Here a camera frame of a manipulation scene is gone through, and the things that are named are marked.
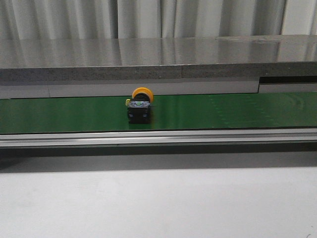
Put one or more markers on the yellow mushroom push button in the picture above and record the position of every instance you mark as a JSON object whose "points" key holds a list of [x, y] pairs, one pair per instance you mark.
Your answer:
{"points": [[139, 106]]}

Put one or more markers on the grey rear guard segment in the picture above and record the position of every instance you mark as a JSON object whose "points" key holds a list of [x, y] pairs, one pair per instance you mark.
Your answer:
{"points": [[287, 84]]}

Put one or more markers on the green conveyor belt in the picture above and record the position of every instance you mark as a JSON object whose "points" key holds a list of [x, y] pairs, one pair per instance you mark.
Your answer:
{"points": [[169, 112]]}

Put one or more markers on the white pleated curtain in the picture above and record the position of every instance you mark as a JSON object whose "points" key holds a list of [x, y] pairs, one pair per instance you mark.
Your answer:
{"points": [[104, 19]]}

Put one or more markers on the grey rear conveyor rail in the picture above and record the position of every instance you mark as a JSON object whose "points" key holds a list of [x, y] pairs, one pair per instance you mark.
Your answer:
{"points": [[77, 89]]}

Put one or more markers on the aluminium front conveyor rail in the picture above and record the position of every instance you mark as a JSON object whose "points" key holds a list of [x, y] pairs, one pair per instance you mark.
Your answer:
{"points": [[158, 137]]}

